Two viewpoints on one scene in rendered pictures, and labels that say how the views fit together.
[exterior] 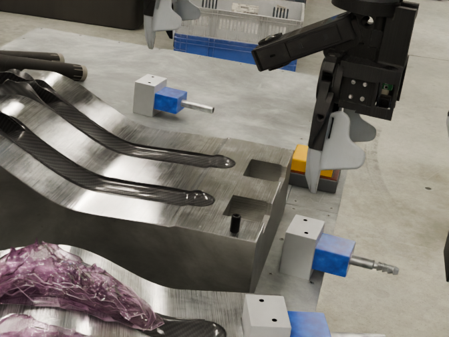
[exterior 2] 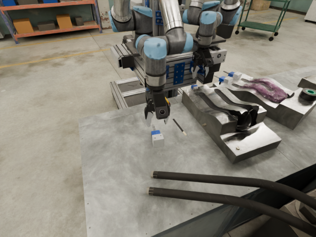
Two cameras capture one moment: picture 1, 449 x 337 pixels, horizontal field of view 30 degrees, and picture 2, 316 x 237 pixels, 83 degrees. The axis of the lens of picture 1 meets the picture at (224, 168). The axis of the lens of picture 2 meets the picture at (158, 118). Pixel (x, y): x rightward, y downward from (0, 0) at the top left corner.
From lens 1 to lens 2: 173 cm
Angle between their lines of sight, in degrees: 95
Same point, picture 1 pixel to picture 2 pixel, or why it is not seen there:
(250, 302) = (229, 79)
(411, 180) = not seen: outside the picture
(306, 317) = (222, 78)
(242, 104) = (129, 131)
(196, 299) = (230, 87)
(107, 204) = (232, 97)
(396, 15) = not seen: hidden behind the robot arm
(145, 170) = (217, 99)
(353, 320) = (56, 194)
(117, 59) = (116, 184)
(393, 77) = not seen: hidden behind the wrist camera
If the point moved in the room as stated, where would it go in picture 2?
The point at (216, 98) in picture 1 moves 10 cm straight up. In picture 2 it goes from (130, 138) to (128, 123)
